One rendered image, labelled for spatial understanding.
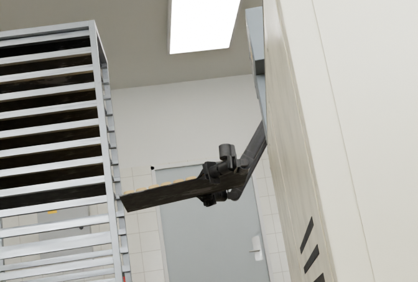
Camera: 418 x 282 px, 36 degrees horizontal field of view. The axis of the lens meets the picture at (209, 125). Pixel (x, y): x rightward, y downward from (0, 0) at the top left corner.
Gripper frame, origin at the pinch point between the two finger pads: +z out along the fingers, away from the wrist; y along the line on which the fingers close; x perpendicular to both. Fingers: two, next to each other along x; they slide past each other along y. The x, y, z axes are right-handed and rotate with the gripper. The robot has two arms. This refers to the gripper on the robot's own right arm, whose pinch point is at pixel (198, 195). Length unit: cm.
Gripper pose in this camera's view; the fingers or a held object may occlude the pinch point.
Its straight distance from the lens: 328.9
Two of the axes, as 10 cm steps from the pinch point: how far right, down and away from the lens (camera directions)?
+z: -6.8, -0.9, -7.3
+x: 7.1, -3.5, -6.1
